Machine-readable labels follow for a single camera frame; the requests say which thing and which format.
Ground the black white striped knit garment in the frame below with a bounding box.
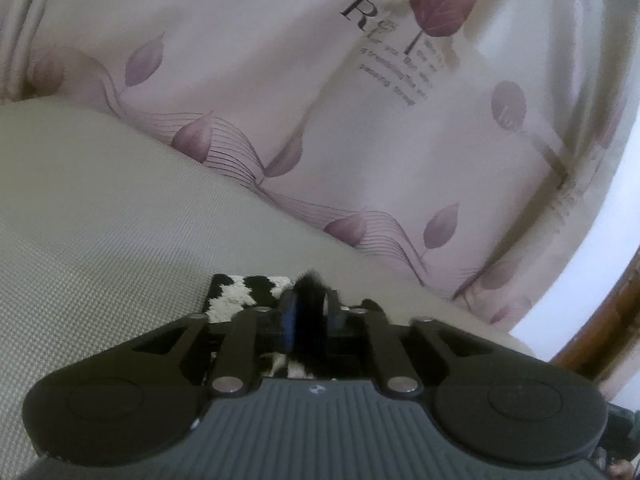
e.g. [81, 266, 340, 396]
[202, 273, 384, 380]

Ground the beige textured bed sheet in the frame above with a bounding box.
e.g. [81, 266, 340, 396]
[1, 98, 522, 479]

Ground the pink leaf-print quilt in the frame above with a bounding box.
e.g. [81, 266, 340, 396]
[1, 0, 639, 330]

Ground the brown wooden bed frame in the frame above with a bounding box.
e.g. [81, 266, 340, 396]
[551, 252, 639, 401]

